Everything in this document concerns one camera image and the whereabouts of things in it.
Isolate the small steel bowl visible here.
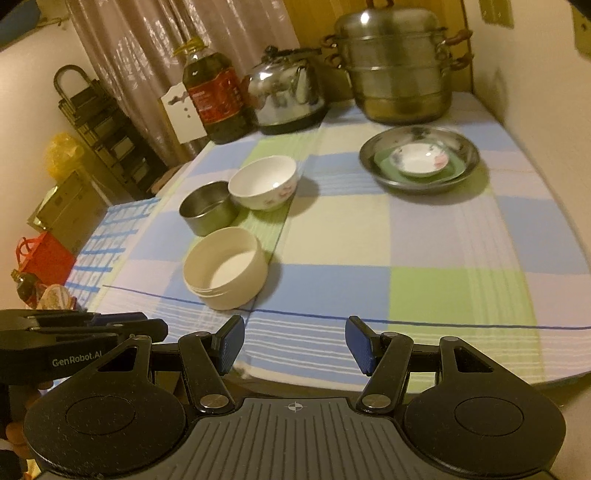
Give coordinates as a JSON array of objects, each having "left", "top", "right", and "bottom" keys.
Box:
[{"left": 178, "top": 181, "right": 239, "bottom": 237}]

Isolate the stacked steel steamer pot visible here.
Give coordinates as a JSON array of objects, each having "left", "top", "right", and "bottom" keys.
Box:
[{"left": 322, "top": 1, "right": 473, "bottom": 125}]

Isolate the cardboard box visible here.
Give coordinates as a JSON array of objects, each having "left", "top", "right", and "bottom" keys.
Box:
[{"left": 27, "top": 172, "right": 108, "bottom": 256}]

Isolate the beige wall socket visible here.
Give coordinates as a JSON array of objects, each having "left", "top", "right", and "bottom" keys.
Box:
[{"left": 571, "top": 5, "right": 591, "bottom": 47}]

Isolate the white floral ceramic bowl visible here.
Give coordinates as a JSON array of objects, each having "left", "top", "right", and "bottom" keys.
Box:
[{"left": 228, "top": 155, "right": 298, "bottom": 211}]

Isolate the green square plastic plate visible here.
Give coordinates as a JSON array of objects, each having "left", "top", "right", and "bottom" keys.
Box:
[{"left": 373, "top": 148, "right": 466, "bottom": 185}]

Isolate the black folded rack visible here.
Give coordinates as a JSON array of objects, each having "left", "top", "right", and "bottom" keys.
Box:
[{"left": 53, "top": 64, "right": 168, "bottom": 200}]

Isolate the cooking oil bottle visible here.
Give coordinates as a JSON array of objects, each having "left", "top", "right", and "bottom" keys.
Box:
[{"left": 174, "top": 35, "right": 254, "bottom": 145}]

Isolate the curtain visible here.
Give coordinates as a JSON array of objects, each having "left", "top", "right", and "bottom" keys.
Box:
[{"left": 66, "top": 0, "right": 298, "bottom": 167}]

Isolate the checked pastel tablecloth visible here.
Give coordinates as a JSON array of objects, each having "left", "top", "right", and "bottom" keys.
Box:
[{"left": 87, "top": 93, "right": 590, "bottom": 390}]

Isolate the steel kettle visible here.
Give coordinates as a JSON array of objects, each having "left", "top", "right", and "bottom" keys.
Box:
[{"left": 242, "top": 45, "right": 327, "bottom": 135}]

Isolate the white wooden chair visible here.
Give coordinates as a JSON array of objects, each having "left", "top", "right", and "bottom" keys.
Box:
[{"left": 149, "top": 82, "right": 209, "bottom": 195}]

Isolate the blue white patterned cloth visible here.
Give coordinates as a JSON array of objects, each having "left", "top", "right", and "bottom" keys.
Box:
[{"left": 65, "top": 198, "right": 160, "bottom": 309}]

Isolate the large steel plate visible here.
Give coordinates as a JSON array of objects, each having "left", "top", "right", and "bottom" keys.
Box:
[{"left": 359, "top": 125, "right": 481, "bottom": 195}]

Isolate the person's left hand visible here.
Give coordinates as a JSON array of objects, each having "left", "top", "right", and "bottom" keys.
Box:
[{"left": 1, "top": 381, "right": 54, "bottom": 460}]

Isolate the red shopping bag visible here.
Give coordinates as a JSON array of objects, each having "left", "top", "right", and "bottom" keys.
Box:
[{"left": 15, "top": 232, "right": 75, "bottom": 285}]

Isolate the yellow plastic bag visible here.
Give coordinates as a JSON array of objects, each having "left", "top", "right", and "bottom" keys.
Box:
[{"left": 44, "top": 132, "right": 85, "bottom": 184}]

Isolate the snack packet on floor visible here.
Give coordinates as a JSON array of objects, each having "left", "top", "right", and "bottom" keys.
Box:
[{"left": 37, "top": 284, "right": 77, "bottom": 310}]

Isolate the white floral shallow dish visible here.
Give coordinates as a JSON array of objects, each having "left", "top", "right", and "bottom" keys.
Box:
[{"left": 389, "top": 142, "right": 450, "bottom": 178}]

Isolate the cream plastic bowl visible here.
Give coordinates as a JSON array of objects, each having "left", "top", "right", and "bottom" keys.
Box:
[{"left": 182, "top": 227, "right": 269, "bottom": 311}]

